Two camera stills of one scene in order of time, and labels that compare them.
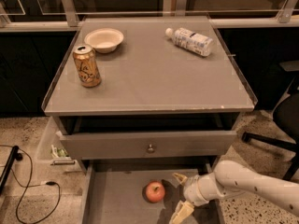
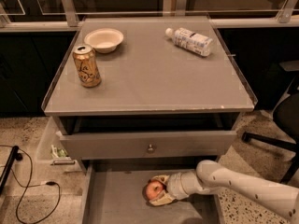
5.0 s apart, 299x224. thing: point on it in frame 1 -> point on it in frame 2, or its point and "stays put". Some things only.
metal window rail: [287, 18] stays put
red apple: [155, 191] stays put
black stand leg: [14, 156] stays put
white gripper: [191, 190] -> [175, 186]
